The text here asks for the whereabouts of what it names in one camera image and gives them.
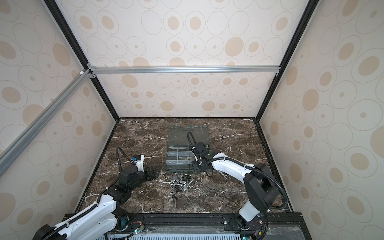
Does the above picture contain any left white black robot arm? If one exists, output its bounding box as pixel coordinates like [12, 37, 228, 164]
[33, 147, 161, 240]

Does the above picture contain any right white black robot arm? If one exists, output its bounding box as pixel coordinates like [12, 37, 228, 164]
[187, 132, 288, 229]

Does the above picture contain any pile of screws and nuts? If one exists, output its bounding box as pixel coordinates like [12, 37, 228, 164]
[169, 173, 204, 200]

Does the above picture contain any clear plastic compartment organizer box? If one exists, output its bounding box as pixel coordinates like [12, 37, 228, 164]
[165, 126, 211, 174]

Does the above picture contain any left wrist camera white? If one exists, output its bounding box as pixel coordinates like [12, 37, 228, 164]
[132, 155, 145, 172]

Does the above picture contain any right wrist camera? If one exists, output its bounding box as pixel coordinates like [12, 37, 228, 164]
[192, 142, 209, 160]

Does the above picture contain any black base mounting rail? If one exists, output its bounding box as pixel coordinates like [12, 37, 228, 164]
[53, 211, 313, 240]

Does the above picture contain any horizontal aluminium frame bar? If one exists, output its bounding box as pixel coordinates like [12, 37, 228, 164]
[91, 66, 280, 74]

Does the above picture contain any left diagonal aluminium frame bar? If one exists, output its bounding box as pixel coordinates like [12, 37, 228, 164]
[1, 70, 91, 175]

